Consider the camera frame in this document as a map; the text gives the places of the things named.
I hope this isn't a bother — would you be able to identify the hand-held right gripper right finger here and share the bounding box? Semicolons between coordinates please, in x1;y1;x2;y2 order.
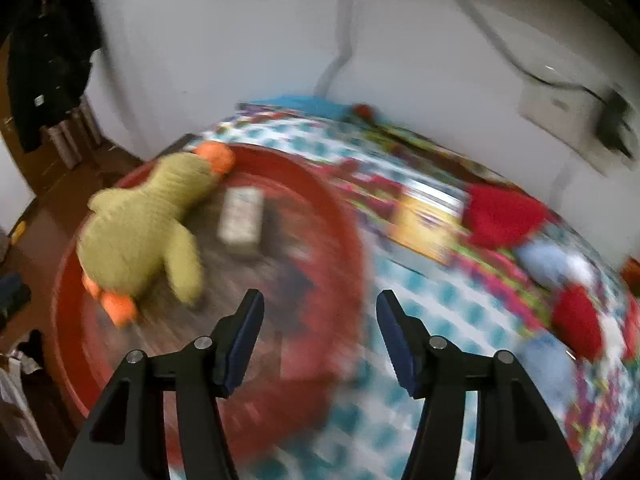
376;289;583;480

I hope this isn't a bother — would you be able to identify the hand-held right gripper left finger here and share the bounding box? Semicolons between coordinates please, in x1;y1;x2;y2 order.
60;288;266;480

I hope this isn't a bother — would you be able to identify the light blue cloth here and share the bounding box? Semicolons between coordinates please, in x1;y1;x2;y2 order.
517;237;596;291

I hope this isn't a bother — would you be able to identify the polka dot blanket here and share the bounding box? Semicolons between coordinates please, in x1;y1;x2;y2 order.
167;105;640;480

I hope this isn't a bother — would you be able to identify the round red plastic basin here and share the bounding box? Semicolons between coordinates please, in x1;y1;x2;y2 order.
47;142;373;466

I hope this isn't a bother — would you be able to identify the yellow printed packet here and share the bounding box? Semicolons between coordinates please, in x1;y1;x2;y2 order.
395;195;463;266

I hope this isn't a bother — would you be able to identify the small printed box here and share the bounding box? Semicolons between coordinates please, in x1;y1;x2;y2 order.
217;187;266;261

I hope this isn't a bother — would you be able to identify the yellow duck plush toy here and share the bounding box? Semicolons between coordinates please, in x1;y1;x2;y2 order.
76;141;237;328

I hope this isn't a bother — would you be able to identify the red cloth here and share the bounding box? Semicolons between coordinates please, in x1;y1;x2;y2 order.
552;285;606;361
462;182;551;251

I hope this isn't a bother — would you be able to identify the teal cloth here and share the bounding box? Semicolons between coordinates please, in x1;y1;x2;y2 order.
270;95;351;121

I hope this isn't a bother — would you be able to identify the black plug charger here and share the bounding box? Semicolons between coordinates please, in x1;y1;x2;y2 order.
597;90;636;158

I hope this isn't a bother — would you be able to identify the dark hanging jacket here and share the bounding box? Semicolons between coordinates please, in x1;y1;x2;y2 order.
7;0;103;153

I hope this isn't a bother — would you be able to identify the white wall socket plate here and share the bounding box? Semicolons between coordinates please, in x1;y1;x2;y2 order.
517;82;621;176

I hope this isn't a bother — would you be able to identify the black wall cable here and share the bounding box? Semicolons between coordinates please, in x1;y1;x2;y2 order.
447;0;608;103

